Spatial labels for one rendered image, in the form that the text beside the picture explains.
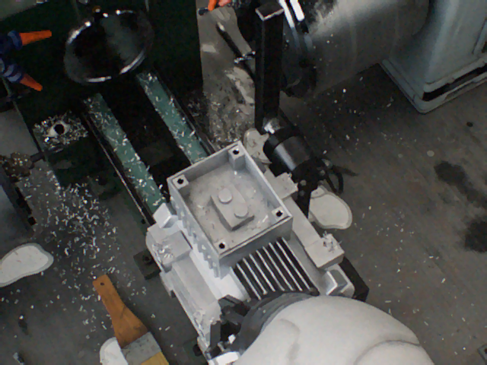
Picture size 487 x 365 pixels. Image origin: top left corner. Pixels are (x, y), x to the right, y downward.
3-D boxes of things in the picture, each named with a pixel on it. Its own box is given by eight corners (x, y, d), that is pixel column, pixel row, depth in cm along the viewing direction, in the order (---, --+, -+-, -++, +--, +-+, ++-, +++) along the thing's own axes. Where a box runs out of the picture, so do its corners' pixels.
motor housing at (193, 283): (152, 269, 115) (135, 209, 99) (267, 204, 120) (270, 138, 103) (225, 395, 107) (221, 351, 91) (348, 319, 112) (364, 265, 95)
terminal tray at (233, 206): (169, 206, 103) (163, 179, 97) (242, 167, 105) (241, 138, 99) (218, 284, 98) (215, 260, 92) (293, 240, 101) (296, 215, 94)
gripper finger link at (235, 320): (277, 354, 78) (264, 363, 78) (245, 337, 89) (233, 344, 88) (258, 315, 78) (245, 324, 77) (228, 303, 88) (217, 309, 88)
